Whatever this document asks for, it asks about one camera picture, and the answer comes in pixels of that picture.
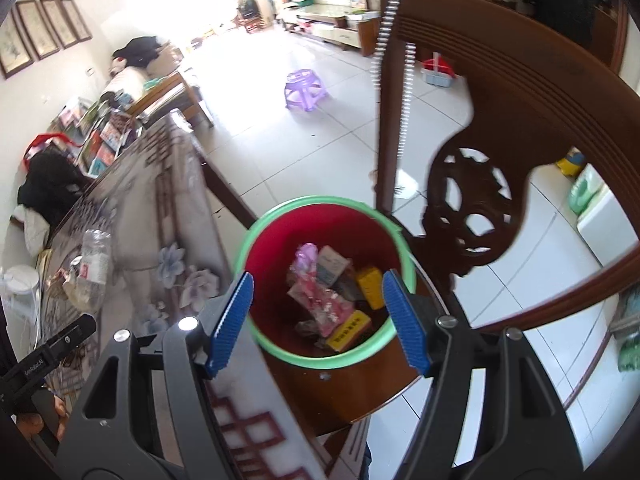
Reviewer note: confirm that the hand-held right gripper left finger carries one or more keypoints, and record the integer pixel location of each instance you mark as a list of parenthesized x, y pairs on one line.
[(230, 320)]

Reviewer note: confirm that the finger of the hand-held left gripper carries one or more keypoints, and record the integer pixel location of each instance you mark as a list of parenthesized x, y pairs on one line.
[(60, 345)]

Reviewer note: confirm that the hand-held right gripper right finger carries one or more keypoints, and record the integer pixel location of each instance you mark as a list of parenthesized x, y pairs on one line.
[(405, 320)]

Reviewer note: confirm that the yellow box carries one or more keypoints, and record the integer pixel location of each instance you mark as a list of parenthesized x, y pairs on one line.
[(350, 332)]

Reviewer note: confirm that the brown box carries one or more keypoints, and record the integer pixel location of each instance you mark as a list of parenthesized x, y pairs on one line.
[(350, 287)]

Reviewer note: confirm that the pink wrapper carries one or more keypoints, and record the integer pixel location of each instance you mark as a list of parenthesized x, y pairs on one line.
[(320, 305)]

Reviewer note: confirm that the small white blue box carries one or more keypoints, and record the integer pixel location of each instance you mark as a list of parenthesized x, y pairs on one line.
[(332, 265)]

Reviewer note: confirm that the red bin with green rim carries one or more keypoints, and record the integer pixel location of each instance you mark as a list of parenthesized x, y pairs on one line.
[(280, 240)]

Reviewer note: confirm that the person's left hand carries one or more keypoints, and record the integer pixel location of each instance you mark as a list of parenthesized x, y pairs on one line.
[(30, 422)]

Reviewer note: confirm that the white round stand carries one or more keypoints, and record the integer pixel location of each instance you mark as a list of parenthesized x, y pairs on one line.
[(20, 285)]

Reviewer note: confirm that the clear plastic bottle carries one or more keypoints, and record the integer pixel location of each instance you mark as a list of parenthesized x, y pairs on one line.
[(92, 270)]

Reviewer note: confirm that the white pillow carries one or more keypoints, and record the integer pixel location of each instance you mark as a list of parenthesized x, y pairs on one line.
[(30, 230)]

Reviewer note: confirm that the grey patterned tablecloth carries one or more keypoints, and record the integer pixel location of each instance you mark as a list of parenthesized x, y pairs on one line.
[(150, 210)]

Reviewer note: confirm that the black jacket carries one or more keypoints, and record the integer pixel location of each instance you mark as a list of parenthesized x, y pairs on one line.
[(50, 185)]

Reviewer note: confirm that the red bag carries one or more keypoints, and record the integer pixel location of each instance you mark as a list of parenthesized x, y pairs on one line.
[(42, 140)]

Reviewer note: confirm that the row of books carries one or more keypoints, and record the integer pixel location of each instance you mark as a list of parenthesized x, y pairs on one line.
[(100, 135)]

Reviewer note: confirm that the white ribbed strip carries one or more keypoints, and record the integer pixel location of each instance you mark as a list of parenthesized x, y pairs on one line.
[(405, 100)]

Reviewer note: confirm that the white cabinet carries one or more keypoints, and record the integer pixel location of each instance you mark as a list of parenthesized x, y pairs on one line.
[(610, 230)]

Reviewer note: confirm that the light green packet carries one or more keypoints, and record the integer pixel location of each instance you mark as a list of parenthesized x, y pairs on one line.
[(587, 190)]

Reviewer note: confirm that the yellow toy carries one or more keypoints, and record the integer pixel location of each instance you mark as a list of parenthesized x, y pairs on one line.
[(571, 162)]

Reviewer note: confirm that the wooden bench sofa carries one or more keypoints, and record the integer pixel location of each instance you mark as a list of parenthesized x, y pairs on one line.
[(165, 97)]

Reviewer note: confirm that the purple plastic stool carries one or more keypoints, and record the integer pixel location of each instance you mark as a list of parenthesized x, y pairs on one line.
[(305, 87)]

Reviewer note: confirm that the carved wooden chair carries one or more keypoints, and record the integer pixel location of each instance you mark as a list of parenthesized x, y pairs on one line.
[(500, 85)]

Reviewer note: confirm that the black clothes pile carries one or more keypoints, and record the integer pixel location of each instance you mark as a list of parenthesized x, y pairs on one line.
[(137, 50)]

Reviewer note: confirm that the framed wall picture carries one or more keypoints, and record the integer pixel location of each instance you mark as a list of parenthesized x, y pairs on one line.
[(39, 30), (15, 50), (60, 22), (76, 19)]

